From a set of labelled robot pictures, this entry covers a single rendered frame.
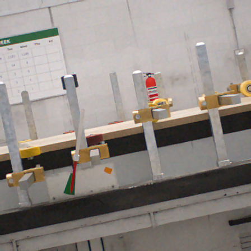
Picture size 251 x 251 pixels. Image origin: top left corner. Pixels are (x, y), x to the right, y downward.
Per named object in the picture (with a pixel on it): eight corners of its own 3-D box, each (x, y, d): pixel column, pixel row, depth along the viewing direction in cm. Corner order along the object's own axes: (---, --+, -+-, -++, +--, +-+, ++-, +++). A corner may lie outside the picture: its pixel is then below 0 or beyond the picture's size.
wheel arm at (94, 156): (101, 166, 230) (99, 153, 230) (91, 168, 230) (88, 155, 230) (100, 155, 273) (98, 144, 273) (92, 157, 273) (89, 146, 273)
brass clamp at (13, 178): (44, 181, 257) (41, 167, 257) (8, 188, 256) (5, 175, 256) (45, 179, 263) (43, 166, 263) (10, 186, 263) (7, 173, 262)
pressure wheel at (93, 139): (107, 162, 268) (101, 132, 267) (87, 166, 267) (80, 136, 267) (107, 159, 276) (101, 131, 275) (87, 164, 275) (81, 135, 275)
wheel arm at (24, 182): (29, 190, 233) (27, 178, 233) (19, 193, 233) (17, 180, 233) (40, 176, 277) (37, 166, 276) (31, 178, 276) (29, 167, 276)
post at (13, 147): (31, 209, 258) (3, 80, 256) (21, 211, 258) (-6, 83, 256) (31, 208, 262) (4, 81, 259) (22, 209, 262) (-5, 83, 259)
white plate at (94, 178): (119, 188, 259) (113, 162, 258) (49, 203, 258) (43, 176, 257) (119, 188, 259) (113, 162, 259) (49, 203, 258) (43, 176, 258)
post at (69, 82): (98, 201, 259) (72, 73, 257) (89, 203, 259) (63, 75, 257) (98, 200, 263) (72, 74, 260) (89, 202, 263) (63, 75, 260)
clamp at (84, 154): (110, 157, 258) (107, 144, 258) (73, 164, 258) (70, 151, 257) (109, 156, 264) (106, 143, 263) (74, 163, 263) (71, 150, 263)
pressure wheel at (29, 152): (49, 172, 275) (42, 143, 274) (34, 176, 269) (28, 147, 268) (35, 173, 280) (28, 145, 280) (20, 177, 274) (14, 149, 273)
